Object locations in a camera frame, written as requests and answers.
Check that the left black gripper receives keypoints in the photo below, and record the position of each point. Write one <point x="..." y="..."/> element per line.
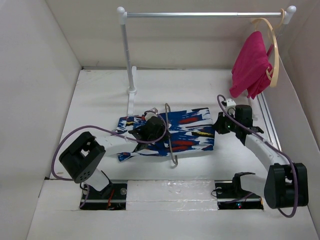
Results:
<point x="162" y="130"/>

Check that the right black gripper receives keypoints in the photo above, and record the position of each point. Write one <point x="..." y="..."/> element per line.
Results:
<point x="219" y="125"/>

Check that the blue white red patterned trousers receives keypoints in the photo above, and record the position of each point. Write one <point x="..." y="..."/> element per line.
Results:
<point x="191" y="131"/>

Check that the clear plastic hanger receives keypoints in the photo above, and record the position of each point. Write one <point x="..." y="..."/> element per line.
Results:
<point x="174" y="158"/>

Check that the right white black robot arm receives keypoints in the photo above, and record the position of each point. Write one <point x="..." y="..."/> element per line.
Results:
<point x="286" y="183"/>

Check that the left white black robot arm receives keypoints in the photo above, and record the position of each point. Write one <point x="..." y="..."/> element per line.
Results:
<point x="82" y="157"/>

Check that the beige wooden hanger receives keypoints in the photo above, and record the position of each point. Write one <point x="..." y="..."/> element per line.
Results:
<point x="273" y="74"/>

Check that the magenta pink garment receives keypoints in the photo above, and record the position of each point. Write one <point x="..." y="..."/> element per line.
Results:
<point x="249" y="72"/>

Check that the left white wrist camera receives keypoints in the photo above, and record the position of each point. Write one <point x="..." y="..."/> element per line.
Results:
<point x="150" y="113"/>

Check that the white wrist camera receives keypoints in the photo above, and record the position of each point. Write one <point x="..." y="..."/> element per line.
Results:
<point x="229" y="103"/>
<point x="150" y="113"/>

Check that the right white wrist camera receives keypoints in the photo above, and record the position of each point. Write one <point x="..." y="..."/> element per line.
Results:
<point x="229" y="103"/>

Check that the aluminium rail at right wall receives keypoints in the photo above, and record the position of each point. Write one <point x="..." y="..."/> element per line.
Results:
<point x="268" y="121"/>

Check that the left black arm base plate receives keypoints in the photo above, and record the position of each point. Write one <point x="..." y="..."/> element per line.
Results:
<point x="115" y="198"/>

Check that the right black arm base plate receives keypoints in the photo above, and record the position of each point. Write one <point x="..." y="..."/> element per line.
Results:
<point x="228" y="198"/>

